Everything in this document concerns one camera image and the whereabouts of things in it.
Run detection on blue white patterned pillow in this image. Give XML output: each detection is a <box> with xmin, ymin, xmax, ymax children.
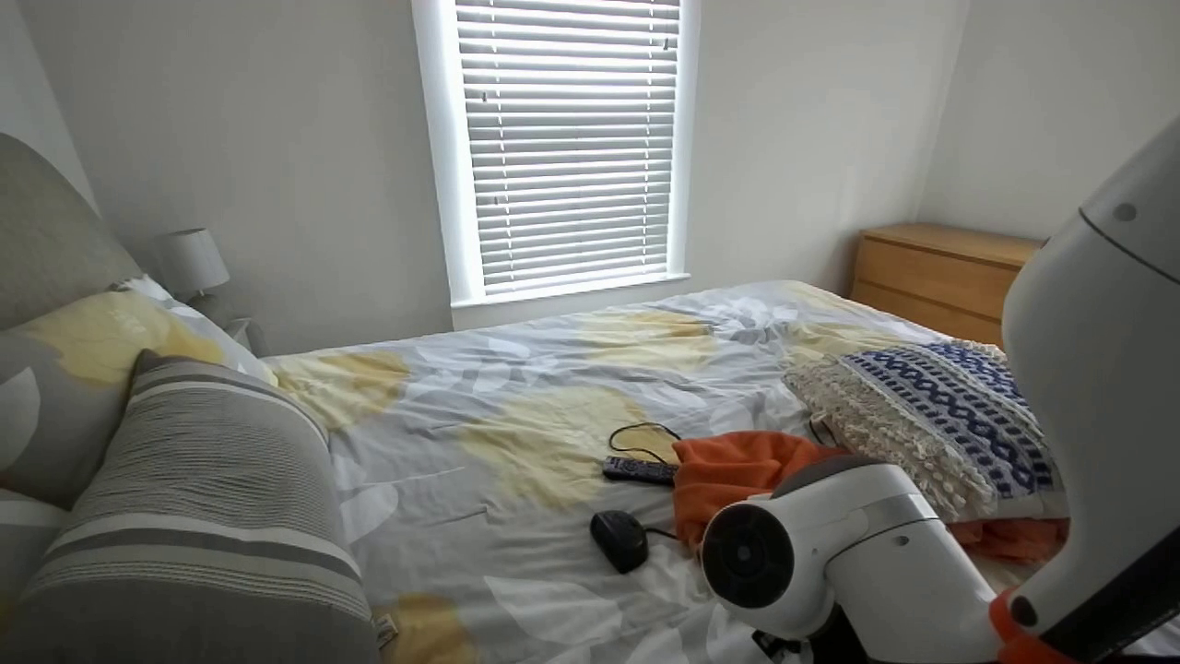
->
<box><xmin>780</xmin><ymin>336</ymin><xmax>1072</xmax><ymax>528</ymax></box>

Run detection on orange cloth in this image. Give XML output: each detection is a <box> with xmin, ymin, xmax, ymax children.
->
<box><xmin>671</xmin><ymin>429</ymin><xmax>1072</xmax><ymax>573</ymax></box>

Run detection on wooden dresser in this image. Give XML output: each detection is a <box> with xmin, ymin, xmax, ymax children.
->
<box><xmin>846</xmin><ymin>219</ymin><xmax>1046</xmax><ymax>351</ymax></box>

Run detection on gray striped pillow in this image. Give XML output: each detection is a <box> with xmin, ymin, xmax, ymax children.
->
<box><xmin>0</xmin><ymin>346</ymin><xmax>387</xmax><ymax>664</ymax></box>

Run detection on gray yellow floral duvet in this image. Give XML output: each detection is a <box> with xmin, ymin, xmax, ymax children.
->
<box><xmin>262</xmin><ymin>277</ymin><xmax>1180</xmax><ymax>664</ymax></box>

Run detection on white window blinds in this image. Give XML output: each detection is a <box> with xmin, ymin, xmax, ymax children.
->
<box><xmin>450</xmin><ymin>0</ymin><xmax>686</xmax><ymax>294</ymax></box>

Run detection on white bedside lamp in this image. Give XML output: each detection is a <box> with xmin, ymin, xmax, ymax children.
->
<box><xmin>163</xmin><ymin>224</ymin><xmax>235</xmax><ymax>306</ymax></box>

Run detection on white window frame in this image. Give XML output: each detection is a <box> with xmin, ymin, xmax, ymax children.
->
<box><xmin>405</xmin><ymin>0</ymin><xmax>707</xmax><ymax>332</ymax></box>

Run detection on small black device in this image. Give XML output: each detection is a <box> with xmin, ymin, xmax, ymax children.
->
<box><xmin>587</xmin><ymin>507</ymin><xmax>653</xmax><ymax>581</ymax></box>

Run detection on thin black cord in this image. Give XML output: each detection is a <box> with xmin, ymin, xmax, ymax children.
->
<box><xmin>606</xmin><ymin>418</ymin><xmax>686</xmax><ymax>474</ymax></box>

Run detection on black remote control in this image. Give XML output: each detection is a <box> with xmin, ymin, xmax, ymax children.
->
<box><xmin>596</xmin><ymin>454</ymin><xmax>677</xmax><ymax>490</ymax></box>

